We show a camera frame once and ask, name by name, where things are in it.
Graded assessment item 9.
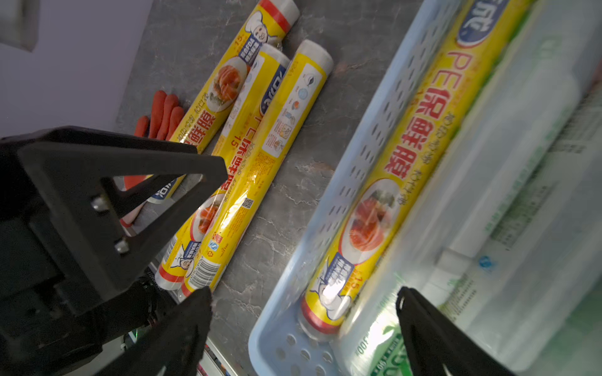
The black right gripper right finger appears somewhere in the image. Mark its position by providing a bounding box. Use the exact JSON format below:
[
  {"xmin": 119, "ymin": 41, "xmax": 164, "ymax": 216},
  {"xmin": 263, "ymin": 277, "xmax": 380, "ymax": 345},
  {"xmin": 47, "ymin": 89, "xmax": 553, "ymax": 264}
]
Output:
[{"xmin": 396, "ymin": 286, "xmax": 513, "ymax": 375}]

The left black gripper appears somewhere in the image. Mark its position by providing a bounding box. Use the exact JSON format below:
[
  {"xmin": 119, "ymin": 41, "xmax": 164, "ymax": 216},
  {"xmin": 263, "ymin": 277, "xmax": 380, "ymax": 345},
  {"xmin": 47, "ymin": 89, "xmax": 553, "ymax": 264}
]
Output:
[{"xmin": 1, "ymin": 126, "xmax": 227, "ymax": 375}]

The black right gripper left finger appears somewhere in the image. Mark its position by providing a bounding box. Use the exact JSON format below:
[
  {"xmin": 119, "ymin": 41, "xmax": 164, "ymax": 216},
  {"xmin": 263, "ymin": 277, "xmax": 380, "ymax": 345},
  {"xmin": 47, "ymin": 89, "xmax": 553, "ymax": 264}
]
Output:
[{"xmin": 97, "ymin": 287, "xmax": 213, "ymax": 375}]

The light blue plastic basket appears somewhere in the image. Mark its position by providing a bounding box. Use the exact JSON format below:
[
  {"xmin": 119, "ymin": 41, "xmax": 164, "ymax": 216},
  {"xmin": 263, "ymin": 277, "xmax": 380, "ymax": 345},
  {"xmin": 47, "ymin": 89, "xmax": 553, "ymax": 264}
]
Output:
[{"xmin": 248, "ymin": 0, "xmax": 602, "ymax": 376}]

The yellow plastic wrap roll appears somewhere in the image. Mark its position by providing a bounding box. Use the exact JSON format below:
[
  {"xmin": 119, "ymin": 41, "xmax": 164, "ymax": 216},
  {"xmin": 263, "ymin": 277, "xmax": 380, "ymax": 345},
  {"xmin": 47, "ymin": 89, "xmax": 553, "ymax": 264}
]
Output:
[{"xmin": 299, "ymin": 0, "xmax": 531, "ymax": 342}]

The white wrap roll red label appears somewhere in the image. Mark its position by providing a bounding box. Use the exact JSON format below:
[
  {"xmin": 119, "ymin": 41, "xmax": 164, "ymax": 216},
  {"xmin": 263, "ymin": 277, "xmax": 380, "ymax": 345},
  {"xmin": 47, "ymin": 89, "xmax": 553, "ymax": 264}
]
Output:
[{"xmin": 441, "ymin": 86, "xmax": 601, "ymax": 373}]

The orange rubber glove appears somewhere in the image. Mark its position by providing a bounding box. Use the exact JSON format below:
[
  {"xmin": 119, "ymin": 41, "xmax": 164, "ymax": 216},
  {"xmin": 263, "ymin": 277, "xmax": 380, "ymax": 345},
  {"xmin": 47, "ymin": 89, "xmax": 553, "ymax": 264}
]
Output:
[{"xmin": 119, "ymin": 90, "xmax": 187, "ymax": 236}]

